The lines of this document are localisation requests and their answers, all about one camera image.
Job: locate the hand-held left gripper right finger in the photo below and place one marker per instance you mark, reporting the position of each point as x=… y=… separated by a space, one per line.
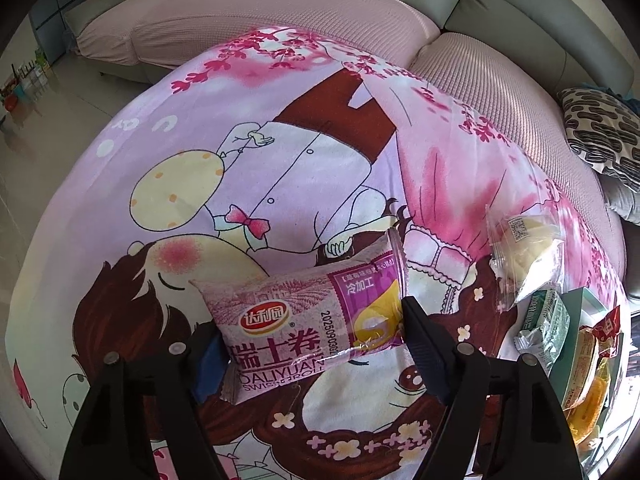
x=434 y=375

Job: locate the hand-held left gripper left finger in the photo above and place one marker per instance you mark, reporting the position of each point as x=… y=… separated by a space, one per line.
x=207 y=371

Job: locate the purple cake roll packet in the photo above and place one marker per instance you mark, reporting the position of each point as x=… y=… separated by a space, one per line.
x=280 y=310

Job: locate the white tray with teal rim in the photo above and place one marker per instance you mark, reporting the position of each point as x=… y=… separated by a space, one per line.
x=587 y=305

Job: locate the light green snack packet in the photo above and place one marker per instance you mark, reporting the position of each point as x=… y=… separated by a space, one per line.
x=545 y=325

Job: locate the clear packet with cream cake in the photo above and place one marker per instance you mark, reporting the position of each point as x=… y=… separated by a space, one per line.
x=525 y=255

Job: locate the pink printed blanket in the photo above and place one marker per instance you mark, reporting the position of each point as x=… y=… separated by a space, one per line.
x=310 y=160

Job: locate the grey pillow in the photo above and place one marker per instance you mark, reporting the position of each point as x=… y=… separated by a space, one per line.
x=625 y=200

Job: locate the black and white patterned pillow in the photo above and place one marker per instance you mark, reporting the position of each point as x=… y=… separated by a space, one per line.
x=605 y=130

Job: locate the colourful toys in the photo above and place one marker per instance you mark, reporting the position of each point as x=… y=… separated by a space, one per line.
x=22 y=80

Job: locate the pink sofa cover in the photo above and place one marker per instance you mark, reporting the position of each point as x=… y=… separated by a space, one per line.
x=280 y=15

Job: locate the grey-green sofa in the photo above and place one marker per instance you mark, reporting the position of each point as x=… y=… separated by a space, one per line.
x=500 y=0

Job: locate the blue-grey cabinet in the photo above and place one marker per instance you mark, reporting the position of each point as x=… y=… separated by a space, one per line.
x=55 y=15

